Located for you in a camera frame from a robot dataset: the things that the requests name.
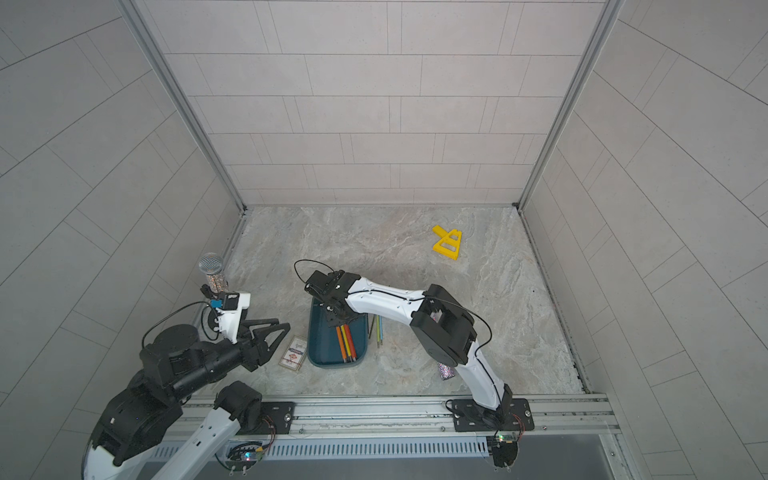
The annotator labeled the yellow plastic triangle tool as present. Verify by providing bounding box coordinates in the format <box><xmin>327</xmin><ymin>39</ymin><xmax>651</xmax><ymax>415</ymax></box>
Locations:
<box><xmin>432</xmin><ymin>225</ymin><xmax>462</xmax><ymax>260</ymax></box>

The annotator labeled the left green circuit board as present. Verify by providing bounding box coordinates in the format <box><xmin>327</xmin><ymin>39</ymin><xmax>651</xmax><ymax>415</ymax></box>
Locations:
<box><xmin>226</xmin><ymin>441</ymin><xmax>266</xmax><ymax>474</ymax></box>

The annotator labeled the red-handled hex key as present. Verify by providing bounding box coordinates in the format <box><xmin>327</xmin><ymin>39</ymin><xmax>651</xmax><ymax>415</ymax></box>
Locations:
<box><xmin>343</xmin><ymin>325</ymin><xmax>357</xmax><ymax>362</ymax></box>

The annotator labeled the teal plastic storage box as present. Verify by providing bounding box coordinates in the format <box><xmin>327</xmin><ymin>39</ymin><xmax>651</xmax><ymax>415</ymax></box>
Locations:
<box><xmin>307</xmin><ymin>299</ymin><xmax>368</xmax><ymax>369</ymax></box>

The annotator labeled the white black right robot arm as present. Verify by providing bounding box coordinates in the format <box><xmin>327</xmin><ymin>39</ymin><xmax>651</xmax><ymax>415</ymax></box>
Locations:
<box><xmin>304</xmin><ymin>270</ymin><xmax>512</xmax><ymax>429</ymax></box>

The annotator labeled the yellow-handled hex key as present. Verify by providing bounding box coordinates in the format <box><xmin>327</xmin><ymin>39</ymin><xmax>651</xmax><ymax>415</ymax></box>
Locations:
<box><xmin>339</xmin><ymin>325</ymin><xmax>353</xmax><ymax>362</ymax></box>

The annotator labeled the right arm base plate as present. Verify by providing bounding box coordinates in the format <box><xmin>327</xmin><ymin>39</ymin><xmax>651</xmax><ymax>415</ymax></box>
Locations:
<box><xmin>444</xmin><ymin>398</ymin><xmax>535</xmax><ymax>433</ymax></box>

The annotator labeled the green circuit board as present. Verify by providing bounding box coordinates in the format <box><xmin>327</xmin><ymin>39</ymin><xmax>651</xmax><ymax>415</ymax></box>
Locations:
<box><xmin>226</xmin><ymin>441</ymin><xmax>266</xmax><ymax>474</ymax></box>
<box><xmin>485</xmin><ymin>434</ymin><xmax>519</xmax><ymax>469</ymax></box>

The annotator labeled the aluminium front rail frame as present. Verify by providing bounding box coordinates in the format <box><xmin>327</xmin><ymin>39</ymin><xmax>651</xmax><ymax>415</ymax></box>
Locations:
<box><xmin>101</xmin><ymin>392</ymin><xmax>637</xmax><ymax>480</ymax></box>

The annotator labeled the purple glitter microphone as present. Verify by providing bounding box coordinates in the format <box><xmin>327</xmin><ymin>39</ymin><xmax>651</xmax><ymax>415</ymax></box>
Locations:
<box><xmin>438</xmin><ymin>363</ymin><xmax>456</xmax><ymax>381</ymax></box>

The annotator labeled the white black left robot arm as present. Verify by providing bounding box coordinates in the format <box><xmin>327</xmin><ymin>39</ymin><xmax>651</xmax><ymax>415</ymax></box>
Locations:
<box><xmin>81</xmin><ymin>319</ymin><xmax>293</xmax><ymax>479</ymax></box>

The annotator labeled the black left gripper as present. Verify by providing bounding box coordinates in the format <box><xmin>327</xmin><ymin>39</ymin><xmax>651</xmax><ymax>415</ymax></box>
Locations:
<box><xmin>174</xmin><ymin>316</ymin><xmax>294</xmax><ymax>398</ymax></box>

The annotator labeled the small clear card packet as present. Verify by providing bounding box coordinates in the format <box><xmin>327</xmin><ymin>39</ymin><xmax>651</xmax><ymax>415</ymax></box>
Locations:
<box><xmin>279</xmin><ymin>336</ymin><xmax>308</xmax><ymax>372</ymax></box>

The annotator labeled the bare steel hex key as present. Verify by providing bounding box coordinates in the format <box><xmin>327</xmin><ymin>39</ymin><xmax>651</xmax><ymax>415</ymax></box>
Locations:
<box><xmin>368</xmin><ymin>315</ymin><xmax>376</xmax><ymax>340</ymax></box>

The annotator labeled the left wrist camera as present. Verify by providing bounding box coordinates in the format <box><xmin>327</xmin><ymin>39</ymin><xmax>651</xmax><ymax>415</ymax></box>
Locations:
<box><xmin>207</xmin><ymin>292</ymin><xmax>251</xmax><ymax>344</ymax></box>

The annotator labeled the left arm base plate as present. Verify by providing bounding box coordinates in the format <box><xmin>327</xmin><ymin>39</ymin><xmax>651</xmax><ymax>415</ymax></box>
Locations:
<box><xmin>250</xmin><ymin>401</ymin><xmax>296</xmax><ymax>435</ymax></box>

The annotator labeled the right green circuit board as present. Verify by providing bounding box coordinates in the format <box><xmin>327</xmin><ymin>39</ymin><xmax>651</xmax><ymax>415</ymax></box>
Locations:
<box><xmin>485</xmin><ymin>434</ymin><xmax>519</xmax><ymax>469</ymax></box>

